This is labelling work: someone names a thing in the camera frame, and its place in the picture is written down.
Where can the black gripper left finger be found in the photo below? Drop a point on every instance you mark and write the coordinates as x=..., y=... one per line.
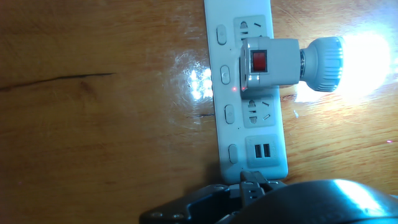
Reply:
x=192, y=202

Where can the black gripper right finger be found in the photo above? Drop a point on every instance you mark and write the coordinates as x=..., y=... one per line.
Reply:
x=272, y=184

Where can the white bulb holder with bulb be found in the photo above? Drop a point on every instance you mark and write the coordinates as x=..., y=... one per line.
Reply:
x=280, y=62

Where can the white power strip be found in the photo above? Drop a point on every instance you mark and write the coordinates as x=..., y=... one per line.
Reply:
x=230, y=130

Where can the brown wooden board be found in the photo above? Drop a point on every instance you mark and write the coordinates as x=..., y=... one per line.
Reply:
x=93, y=124

